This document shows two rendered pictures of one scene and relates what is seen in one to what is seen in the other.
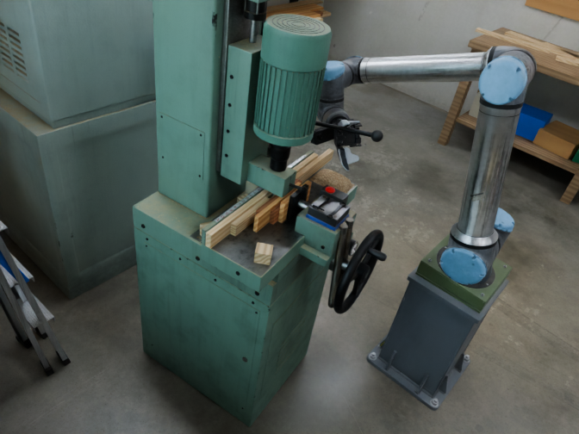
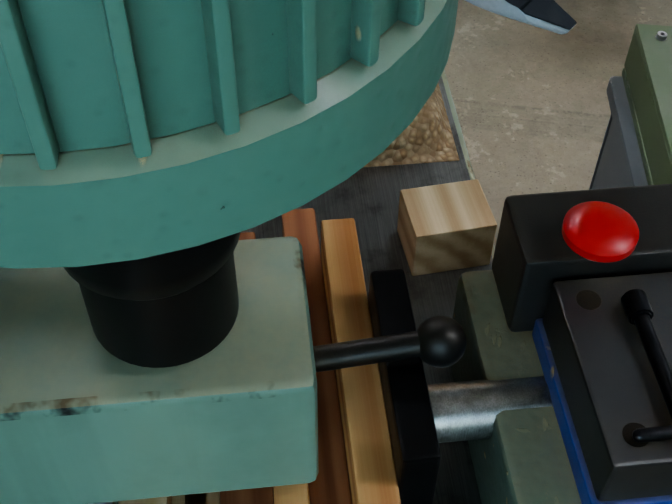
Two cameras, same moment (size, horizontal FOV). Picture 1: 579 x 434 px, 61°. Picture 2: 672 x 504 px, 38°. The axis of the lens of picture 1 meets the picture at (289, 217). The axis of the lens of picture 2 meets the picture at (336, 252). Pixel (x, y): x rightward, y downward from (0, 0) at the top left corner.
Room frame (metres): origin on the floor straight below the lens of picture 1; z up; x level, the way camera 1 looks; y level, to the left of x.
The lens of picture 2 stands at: (1.07, 0.12, 1.31)
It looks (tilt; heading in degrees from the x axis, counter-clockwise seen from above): 49 degrees down; 327
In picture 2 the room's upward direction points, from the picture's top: 1 degrees clockwise
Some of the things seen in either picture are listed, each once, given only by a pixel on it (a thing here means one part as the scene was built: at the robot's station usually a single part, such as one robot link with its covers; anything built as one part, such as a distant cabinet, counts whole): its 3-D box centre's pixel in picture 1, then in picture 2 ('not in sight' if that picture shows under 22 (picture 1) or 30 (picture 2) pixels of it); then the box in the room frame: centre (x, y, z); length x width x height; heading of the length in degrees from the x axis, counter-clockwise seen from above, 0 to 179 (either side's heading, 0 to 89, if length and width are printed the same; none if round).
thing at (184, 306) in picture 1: (232, 299); not in sight; (1.33, 0.17, 0.36); 0.58 x 0.45 x 0.71; 63
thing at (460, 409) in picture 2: (305, 206); (466, 410); (1.22, -0.04, 0.95); 0.09 x 0.07 x 0.09; 153
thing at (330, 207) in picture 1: (330, 206); (663, 332); (1.19, -0.12, 0.99); 0.13 x 0.11 x 0.06; 153
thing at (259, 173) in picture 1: (270, 176); (129, 382); (1.29, 0.08, 0.99); 0.14 x 0.07 x 0.09; 63
